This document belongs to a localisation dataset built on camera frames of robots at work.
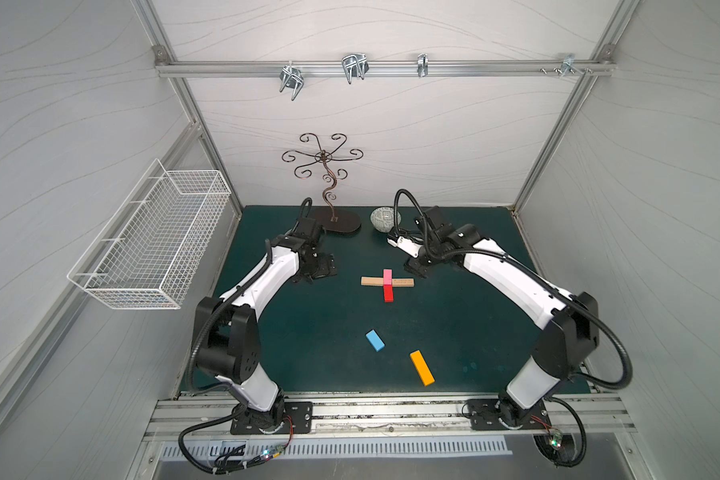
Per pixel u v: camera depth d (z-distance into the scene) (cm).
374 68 79
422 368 80
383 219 115
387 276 99
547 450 72
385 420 75
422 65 78
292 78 77
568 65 76
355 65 77
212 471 66
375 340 86
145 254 68
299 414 74
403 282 98
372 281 98
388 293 96
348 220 115
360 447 70
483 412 73
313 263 78
